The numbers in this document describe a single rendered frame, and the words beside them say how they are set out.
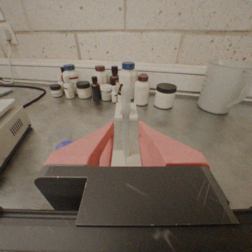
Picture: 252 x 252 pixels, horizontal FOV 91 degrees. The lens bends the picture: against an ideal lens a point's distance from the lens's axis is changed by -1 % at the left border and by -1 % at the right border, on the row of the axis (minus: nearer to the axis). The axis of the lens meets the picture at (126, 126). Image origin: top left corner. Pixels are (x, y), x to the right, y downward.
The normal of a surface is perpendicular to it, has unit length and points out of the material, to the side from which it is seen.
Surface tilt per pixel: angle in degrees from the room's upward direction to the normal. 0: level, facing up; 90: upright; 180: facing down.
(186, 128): 0
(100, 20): 90
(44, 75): 90
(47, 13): 90
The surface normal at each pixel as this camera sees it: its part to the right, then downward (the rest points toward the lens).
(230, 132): 0.00, -0.81
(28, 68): -0.22, 0.58
